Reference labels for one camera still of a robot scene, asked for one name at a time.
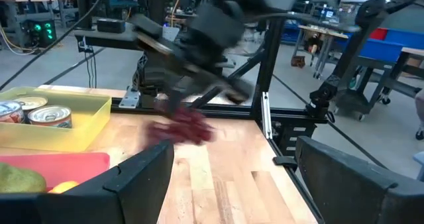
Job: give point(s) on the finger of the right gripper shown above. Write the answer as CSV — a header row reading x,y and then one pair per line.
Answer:
x,y
170,99
183,98

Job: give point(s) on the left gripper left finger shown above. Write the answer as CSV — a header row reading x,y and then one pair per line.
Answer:
x,y
132,191

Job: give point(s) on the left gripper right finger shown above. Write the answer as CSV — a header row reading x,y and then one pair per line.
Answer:
x,y
351,194

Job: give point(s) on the red grape bunch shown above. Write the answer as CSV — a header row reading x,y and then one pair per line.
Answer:
x,y
182,128

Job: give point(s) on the yellow mango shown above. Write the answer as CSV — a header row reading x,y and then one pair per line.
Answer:
x,y
64,186

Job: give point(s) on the silver pull-tab tin can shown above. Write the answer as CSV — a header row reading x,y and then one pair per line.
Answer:
x,y
49,116
11,113
33,102

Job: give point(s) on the green pear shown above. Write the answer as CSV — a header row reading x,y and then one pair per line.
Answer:
x,y
20,181

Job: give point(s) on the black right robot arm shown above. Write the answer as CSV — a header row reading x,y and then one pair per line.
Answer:
x,y
215,25

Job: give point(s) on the pink plastic tray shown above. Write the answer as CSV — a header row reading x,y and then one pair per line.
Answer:
x,y
66,167

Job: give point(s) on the black edge clamp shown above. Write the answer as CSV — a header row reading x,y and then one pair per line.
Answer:
x,y
285,161

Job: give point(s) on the yellow plastic tray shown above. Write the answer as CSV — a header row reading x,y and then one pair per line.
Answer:
x,y
66,138

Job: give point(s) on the black equipment cart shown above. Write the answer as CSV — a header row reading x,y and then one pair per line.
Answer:
x,y
106,40

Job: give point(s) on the small black box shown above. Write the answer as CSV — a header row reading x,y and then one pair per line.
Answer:
x,y
111,26

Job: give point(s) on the wooden work table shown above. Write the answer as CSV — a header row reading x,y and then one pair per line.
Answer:
x,y
323,33

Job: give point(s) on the black wheeled stand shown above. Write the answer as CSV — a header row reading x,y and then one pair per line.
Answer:
x,y
351,51

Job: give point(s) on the computer with green lights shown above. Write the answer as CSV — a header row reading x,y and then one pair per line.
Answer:
x,y
39,33

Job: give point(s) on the blue storage bin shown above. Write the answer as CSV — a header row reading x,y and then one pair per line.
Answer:
x,y
391,48

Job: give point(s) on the red storage bin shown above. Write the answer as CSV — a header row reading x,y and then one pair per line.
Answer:
x,y
378,34

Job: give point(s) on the black table frame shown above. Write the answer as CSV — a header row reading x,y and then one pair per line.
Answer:
x,y
268,68

